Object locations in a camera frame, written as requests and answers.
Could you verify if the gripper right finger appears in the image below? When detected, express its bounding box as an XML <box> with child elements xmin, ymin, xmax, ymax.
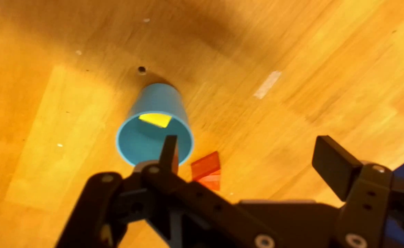
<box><xmin>311</xmin><ymin>135</ymin><xmax>404</xmax><ymax>248</ymax></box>

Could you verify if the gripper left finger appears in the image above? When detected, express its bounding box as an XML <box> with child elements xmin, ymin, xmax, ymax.
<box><xmin>55</xmin><ymin>135</ymin><xmax>281</xmax><ymax>248</ymax></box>

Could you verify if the orange block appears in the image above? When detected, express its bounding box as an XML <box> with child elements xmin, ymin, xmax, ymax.
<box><xmin>190</xmin><ymin>151</ymin><xmax>221</xmax><ymax>192</ymax></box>

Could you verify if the blue cup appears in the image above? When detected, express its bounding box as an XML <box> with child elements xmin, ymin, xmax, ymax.
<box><xmin>116</xmin><ymin>83</ymin><xmax>194</xmax><ymax>167</ymax></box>

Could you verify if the yellow block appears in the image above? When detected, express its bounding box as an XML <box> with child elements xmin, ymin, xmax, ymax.
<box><xmin>138</xmin><ymin>113</ymin><xmax>172</xmax><ymax>128</ymax></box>

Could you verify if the strip of white tape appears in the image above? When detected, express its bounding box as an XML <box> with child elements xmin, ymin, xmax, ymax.
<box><xmin>253</xmin><ymin>71</ymin><xmax>282</xmax><ymax>100</ymax></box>

